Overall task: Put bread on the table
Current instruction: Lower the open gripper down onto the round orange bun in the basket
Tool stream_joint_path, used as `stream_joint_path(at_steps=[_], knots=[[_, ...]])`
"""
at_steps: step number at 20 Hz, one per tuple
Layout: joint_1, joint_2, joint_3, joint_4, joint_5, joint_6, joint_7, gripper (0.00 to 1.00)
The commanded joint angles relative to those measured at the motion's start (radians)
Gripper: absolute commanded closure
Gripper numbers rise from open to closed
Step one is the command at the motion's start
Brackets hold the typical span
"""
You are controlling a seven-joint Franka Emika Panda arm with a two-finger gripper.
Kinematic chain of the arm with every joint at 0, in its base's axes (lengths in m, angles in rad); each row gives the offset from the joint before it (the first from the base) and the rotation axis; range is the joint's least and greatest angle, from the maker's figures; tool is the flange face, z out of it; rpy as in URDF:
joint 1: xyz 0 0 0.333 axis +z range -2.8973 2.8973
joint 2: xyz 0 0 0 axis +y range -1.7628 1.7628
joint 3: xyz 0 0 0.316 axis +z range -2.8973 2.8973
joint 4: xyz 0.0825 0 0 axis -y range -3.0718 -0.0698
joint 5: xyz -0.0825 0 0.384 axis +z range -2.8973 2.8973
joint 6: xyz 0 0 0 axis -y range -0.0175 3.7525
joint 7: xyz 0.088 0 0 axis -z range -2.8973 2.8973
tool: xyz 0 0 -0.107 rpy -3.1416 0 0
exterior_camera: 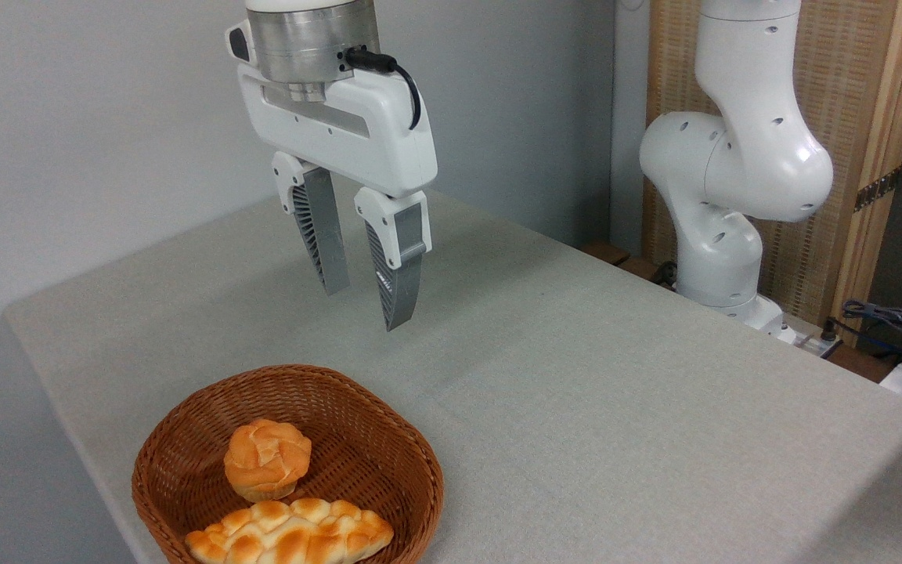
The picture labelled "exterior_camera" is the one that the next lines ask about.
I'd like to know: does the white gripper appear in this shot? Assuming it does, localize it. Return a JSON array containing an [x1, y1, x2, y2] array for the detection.
[[236, 63, 438, 333]]

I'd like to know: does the round bread roll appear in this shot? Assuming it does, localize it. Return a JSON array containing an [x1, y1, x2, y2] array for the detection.
[[223, 418, 313, 503]]

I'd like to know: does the braided bread loaf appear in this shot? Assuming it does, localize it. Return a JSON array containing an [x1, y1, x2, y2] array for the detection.
[[185, 497, 395, 564]]

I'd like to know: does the brown wicker basket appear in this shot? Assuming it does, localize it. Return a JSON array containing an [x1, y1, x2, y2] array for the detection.
[[132, 364, 445, 564]]

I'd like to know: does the grey tablecloth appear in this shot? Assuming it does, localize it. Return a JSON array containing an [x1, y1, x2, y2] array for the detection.
[[3, 174, 902, 564]]

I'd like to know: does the wooden woven screen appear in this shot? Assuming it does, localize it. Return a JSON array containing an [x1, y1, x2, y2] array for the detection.
[[643, 0, 902, 345]]

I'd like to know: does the metal screen hinge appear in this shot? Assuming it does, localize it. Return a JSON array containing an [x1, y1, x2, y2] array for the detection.
[[853, 168, 902, 213]]

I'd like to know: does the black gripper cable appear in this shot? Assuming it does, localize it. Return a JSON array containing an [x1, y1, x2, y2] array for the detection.
[[344, 47, 423, 132]]

